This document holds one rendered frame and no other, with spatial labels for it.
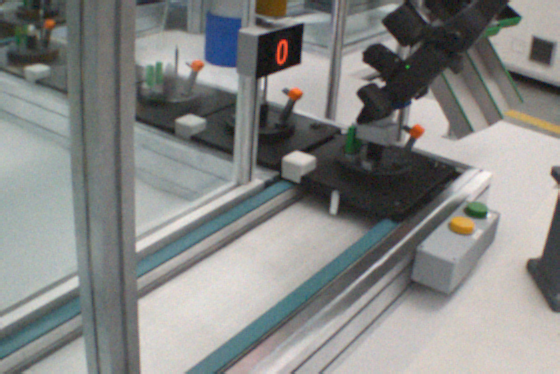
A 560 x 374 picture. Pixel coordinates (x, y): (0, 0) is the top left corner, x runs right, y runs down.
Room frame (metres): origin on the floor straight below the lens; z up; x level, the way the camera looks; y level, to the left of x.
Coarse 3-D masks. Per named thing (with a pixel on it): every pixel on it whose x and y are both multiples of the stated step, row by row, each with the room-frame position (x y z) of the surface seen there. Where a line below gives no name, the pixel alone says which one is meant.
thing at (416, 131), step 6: (402, 126) 1.18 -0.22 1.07; (408, 126) 1.19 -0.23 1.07; (414, 126) 1.17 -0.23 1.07; (420, 126) 1.18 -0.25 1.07; (408, 132) 1.18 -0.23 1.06; (414, 132) 1.17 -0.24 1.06; (420, 132) 1.16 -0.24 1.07; (414, 138) 1.17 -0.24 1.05; (408, 144) 1.17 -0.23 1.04; (414, 144) 1.18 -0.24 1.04; (402, 150) 1.18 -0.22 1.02; (408, 150) 1.17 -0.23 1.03; (402, 156) 1.18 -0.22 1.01
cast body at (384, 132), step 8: (392, 112) 1.22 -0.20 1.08; (376, 120) 1.19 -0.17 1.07; (384, 120) 1.19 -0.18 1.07; (392, 120) 1.22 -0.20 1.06; (360, 128) 1.21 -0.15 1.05; (368, 128) 1.20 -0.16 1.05; (376, 128) 1.19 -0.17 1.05; (384, 128) 1.19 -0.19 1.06; (392, 128) 1.20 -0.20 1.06; (360, 136) 1.21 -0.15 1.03; (368, 136) 1.20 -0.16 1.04; (376, 136) 1.19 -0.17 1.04; (384, 136) 1.18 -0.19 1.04; (392, 136) 1.20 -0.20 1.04; (384, 144) 1.18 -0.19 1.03
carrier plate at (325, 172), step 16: (336, 144) 1.31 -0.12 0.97; (320, 160) 1.23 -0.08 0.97; (416, 160) 1.26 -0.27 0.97; (304, 176) 1.16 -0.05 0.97; (320, 176) 1.16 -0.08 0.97; (336, 176) 1.16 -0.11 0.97; (416, 176) 1.19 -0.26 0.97; (432, 176) 1.20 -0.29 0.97; (448, 176) 1.22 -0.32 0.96; (352, 192) 1.11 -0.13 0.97; (368, 192) 1.11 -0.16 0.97; (384, 192) 1.12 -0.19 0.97; (400, 192) 1.12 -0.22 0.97; (416, 192) 1.13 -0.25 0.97; (368, 208) 1.08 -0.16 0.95; (384, 208) 1.07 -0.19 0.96; (400, 208) 1.06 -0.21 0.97; (416, 208) 1.10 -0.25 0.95
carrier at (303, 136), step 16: (272, 112) 1.40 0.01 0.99; (272, 128) 1.31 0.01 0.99; (288, 128) 1.32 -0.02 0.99; (304, 128) 1.37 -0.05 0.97; (320, 128) 1.38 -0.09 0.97; (336, 128) 1.39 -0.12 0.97; (272, 144) 1.28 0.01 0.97; (288, 144) 1.29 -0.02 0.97; (304, 144) 1.29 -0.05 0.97; (320, 144) 1.32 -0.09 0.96; (256, 160) 1.21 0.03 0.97; (272, 160) 1.21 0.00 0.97
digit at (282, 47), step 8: (288, 32) 1.12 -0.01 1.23; (280, 40) 1.10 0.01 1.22; (288, 40) 1.12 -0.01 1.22; (280, 48) 1.10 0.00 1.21; (288, 48) 1.12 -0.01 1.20; (280, 56) 1.11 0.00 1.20; (288, 56) 1.12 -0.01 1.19; (272, 64) 1.09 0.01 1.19; (280, 64) 1.11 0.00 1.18; (288, 64) 1.13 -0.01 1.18
